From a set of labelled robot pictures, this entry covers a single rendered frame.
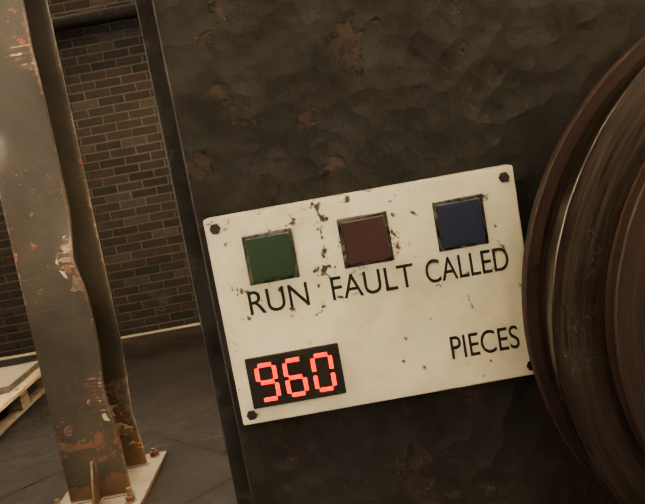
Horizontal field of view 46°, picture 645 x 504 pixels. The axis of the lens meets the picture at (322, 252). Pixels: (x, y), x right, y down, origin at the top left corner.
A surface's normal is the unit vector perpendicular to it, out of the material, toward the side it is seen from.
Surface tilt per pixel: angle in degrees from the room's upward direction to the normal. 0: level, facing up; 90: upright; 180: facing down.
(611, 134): 90
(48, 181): 90
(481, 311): 90
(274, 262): 90
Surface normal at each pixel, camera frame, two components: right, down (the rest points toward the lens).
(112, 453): 0.00, 0.13
